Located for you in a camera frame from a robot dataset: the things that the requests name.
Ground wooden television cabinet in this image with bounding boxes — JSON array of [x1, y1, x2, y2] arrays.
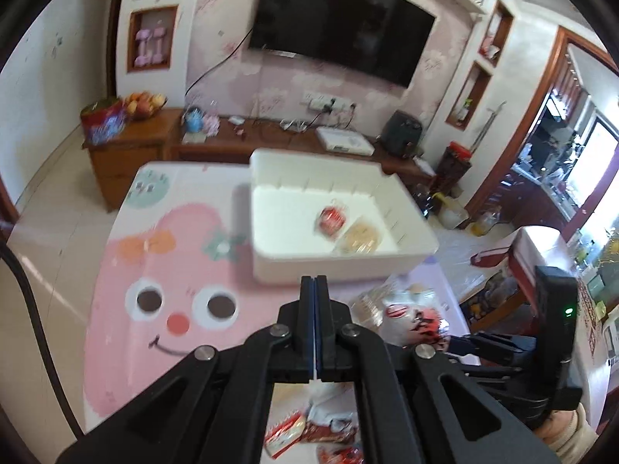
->
[[82, 109, 436, 213]]

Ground white set-top box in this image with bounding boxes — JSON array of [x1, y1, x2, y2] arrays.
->
[[315, 126, 376, 157]]

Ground dark ceramic pot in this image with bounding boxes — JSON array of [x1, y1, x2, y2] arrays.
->
[[411, 186, 439, 219]]

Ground mop handle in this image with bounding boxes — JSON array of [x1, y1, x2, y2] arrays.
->
[[471, 101, 508, 155]]

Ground small red snack packet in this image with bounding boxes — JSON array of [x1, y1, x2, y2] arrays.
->
[[316, 445, 363, 464]]

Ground wooden wall niche with dumbbells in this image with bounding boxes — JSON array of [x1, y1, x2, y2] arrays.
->
[[127, 5, 180, 73]]

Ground red plastic bag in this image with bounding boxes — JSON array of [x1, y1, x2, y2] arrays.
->
[[471, 247, 511, 268]]

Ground black flat television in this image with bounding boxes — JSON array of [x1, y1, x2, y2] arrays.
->
[[248, 0, 437, 89]]

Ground blue snow globe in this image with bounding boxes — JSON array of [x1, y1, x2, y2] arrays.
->
[[183, 106, 205, 134]]

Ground red tin box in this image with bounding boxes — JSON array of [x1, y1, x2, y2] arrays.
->
[[80, 98, 127, 147]]

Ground fruit bowl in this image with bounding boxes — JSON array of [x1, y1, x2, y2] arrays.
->
[[123, 91, 168, 121]]

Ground black television cable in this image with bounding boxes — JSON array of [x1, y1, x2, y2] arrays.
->
[[185, 28, 255, 109]]

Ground yellow liquid bottle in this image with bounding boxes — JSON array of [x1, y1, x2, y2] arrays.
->
[[469, 208, 504, 237]]

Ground round red snack packet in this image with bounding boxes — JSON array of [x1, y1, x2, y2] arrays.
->
[[316, 200, 350, 237]]

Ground red lidded dark jar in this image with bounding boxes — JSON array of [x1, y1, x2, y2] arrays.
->
[[435, 141, 473, 195]]

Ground red white snack packet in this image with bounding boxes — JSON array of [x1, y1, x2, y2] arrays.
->
[[265, 411, 308, 460]]

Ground white plastic jug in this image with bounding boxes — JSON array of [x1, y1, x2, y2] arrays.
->
[[433, 192, 470, 229]]

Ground white covered side table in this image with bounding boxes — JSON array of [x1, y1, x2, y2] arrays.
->
[[508, 226, 577, 303]]

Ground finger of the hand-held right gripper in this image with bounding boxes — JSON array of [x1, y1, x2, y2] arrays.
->
[[447, 331, 537, 355], [462, 354, 537, 379]]

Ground white wall sockets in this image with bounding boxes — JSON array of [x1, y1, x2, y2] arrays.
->
[[302, 91, 357, 111]]

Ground white plastic storage box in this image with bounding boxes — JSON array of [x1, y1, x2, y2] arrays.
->
[[249, 149, 440, 285]]

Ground wooden wall niche with bottle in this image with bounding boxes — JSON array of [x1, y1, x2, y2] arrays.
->
[[445, 60, 494, 131]]

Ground wooden wall niche with mug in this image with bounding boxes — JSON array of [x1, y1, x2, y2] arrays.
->
[[479, 0, 515, 71]]

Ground person's right hand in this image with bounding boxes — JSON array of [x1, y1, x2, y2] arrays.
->
[[536, 403, 601, 463]]

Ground thick black cable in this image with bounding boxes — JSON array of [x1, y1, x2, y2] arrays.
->
[[0, 239, 86, 438]]

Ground beige cookie packet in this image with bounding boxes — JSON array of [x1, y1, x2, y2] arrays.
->
[[339, 220, 386, 255]]

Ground dark grey air fryer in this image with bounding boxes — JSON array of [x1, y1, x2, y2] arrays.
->
[[382, 110, 422, 158]]

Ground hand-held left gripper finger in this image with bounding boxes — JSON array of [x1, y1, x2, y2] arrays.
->
[[316, 275, 574, 464], [58, 275, 316, 464]]

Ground dark red snack packet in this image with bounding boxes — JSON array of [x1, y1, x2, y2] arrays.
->
[[302, 403, 359, 445]]

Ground pink cartoon table cover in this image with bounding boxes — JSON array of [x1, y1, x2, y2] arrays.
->
[[83, 162, 471, 464]]

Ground pink dumbbell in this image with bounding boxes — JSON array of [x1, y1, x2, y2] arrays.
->
[[151, 28, 168, 63], [135, 29, 152, 66]]

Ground white packet with red label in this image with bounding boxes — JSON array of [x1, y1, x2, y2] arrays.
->
[[380, 290, 453, 351]]

